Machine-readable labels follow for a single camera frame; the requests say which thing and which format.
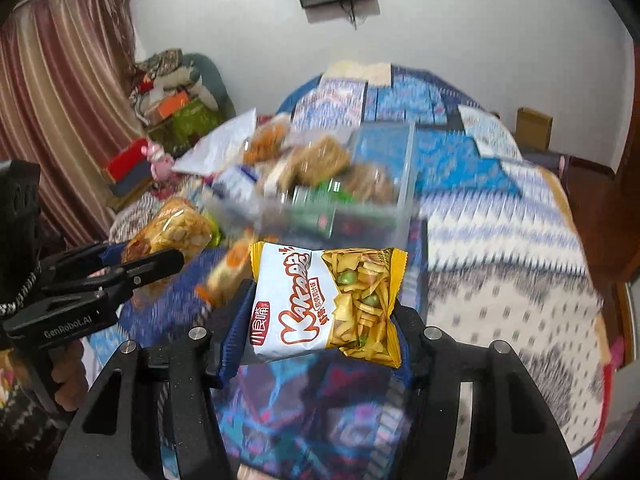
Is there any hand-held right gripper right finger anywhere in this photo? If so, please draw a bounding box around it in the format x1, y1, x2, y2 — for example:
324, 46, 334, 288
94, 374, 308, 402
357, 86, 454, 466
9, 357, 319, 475
390, 305, 578, 480

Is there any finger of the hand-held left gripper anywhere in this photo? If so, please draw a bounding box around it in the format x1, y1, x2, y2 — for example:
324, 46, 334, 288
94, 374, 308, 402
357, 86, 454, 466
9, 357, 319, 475
50, 280, 256, 480
42, 249, 186, 313

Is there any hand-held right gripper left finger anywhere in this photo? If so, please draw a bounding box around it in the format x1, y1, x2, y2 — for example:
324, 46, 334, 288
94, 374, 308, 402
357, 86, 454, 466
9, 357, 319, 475
50, 280, 256, 480

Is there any clear ring cookie packet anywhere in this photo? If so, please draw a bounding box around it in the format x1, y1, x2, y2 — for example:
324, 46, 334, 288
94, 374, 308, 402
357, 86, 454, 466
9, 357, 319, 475
122, 199, 216, 282

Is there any yellow white chip packet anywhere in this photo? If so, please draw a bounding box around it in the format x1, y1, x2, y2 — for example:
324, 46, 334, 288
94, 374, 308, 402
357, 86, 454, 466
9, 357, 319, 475
239, 241, 408, 370

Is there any blue white snack packet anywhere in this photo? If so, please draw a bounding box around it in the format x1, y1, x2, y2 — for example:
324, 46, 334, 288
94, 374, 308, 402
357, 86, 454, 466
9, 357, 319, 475
217, 164, 262, 203

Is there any tan cake packet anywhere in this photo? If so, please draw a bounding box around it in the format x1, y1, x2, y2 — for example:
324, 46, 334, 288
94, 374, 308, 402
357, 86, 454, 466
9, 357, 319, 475
257, 152, 301, 196

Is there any orange fried snack packet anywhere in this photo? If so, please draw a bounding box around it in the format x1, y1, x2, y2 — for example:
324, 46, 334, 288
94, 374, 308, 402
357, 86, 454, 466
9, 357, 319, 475
244, 112, 293, 163

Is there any green-edged twisted snack packet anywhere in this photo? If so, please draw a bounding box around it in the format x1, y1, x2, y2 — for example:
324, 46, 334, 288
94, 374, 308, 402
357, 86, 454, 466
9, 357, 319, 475
287, 162, 398, 238

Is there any brown bread packet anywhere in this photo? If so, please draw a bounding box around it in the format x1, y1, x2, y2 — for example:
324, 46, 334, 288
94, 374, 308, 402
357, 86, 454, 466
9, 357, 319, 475
292, 132, 353, 188

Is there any clear plastic container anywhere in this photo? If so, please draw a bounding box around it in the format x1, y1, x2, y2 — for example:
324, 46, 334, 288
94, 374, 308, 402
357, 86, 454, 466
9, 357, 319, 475
202, 120, 421, 243

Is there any person's left forearm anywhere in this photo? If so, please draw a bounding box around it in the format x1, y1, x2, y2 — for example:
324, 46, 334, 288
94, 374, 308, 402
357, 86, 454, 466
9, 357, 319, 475
0, 355, 68, 480

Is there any person's left hand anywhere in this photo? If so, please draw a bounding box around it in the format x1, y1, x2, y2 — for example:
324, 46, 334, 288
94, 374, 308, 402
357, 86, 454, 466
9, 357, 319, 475
50, 342, 90, 413

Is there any orange label cake packet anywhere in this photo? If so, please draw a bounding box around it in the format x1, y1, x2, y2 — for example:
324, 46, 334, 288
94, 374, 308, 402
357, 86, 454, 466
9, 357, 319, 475
197, 230, 253, 311

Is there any grey box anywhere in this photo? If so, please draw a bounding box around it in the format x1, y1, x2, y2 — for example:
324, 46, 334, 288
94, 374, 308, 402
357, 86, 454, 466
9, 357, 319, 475
112, 170, 153, 197

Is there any pink plush bunny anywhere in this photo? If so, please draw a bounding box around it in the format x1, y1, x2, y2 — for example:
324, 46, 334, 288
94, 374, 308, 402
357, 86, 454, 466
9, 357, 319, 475
145, 142, 176, 181

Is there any red box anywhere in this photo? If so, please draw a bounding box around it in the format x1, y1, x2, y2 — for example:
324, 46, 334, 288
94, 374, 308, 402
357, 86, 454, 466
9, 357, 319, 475
102, 139, 151, 183

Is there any striped brown curtain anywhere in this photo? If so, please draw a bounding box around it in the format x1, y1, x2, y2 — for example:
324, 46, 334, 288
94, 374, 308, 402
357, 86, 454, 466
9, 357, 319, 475
0, 0, 146, 246

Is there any white plastic bag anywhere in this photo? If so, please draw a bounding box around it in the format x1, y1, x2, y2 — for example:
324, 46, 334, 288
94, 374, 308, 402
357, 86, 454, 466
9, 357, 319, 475
172, 107, 258, 177

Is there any patchwork printed blanket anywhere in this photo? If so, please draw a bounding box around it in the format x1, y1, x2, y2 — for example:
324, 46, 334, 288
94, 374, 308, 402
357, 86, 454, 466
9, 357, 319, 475
80, 60, 623, 480

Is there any green patterned cloth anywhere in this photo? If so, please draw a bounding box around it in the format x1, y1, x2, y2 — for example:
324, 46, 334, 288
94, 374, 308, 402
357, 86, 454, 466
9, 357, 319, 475
147, 100, 226, 153

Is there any orange box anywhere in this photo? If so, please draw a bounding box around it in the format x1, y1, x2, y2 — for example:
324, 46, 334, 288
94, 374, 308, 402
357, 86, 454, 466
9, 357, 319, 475
147, 92, 193, 123

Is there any pile of patterned cloths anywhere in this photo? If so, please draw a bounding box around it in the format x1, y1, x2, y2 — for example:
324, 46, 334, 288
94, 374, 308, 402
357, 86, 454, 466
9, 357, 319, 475
130, 49, 201, 111

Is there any grey-green cushion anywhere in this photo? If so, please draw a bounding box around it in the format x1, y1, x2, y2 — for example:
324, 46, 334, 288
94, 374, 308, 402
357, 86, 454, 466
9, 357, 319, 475
182, 54, 236, 121

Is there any cardboard box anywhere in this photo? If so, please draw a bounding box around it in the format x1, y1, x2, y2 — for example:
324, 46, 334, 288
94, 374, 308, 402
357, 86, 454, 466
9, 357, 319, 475
515, 106, 555, 151

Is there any black white braided cord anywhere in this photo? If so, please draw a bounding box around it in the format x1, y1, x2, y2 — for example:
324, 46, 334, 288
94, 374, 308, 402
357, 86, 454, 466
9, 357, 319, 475
0, 270, 41, 317

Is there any black cable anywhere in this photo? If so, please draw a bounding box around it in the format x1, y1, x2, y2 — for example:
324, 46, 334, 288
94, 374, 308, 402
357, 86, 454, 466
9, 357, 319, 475
340, 2, 366, 28

